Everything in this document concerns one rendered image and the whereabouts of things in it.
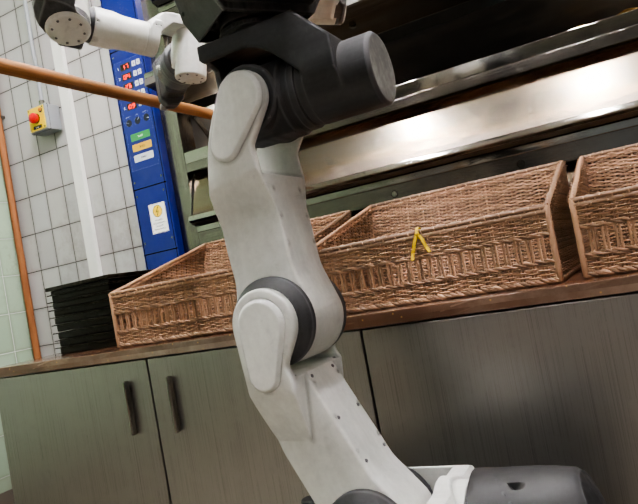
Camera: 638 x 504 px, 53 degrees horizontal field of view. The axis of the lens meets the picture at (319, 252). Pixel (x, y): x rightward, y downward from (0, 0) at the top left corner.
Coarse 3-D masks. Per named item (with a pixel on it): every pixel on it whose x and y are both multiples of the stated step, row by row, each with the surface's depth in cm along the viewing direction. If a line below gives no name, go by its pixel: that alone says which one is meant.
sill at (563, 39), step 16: (624, 16) 157; (576, 32) 162; (592, 32) 160; (608, 32) 159; (512, 48) 169; (528, 48) 167; (544, 48) 166; (560, 48) 164; (464, 64) 175; (480, 64) 173; (496, 64) 171; (416, 80) 181; (432, 80) 179; (448, 80) 177; (400, 96) 184; (192, 160) 219
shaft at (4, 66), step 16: (0, 64) 121; (16, 64) 125; (32, 80) 129; (48, 80) 132; (64, 80) 135; (80, 80) 139; (112, 96) 148; (128, 96) 152; (144, 96) 157; (192, 112) 175; (208, 112) 180
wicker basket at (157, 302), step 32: (320, 224) 193; (224, 256) 208; (128, 288) 177; (160, 288) 164; (192, 288) 159; (224, 288) 155; (128, 320) 169; (160, 320) 164; (192, 320) 159; (224, 320) 202
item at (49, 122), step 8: (40, 104) 241; (48, 104) 242; (32, 112) 243; (48, 112) 241; (56, 112) 245; (40, 120) 241; (48, 120) 241; (56, 120) 244; (32, 128) 243; (40, 128) 241; (48, 128) 241; (56, 128) 244
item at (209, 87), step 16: (352, 0) 173; (368, 0) 172; (384, 0) 173; (400, 0) 174; (416, 0) 175; (432, 0) 176; (448, 0) 177; (464, 0) 178; (352, 16) 179; (368, 16) 180; (384, 16) 181; (400, 16) 182; (416, 16) 183; (336, 32) 187; (352, 32) 188; (144, 80) 208; (208, 80) 208; (192, 96) 219
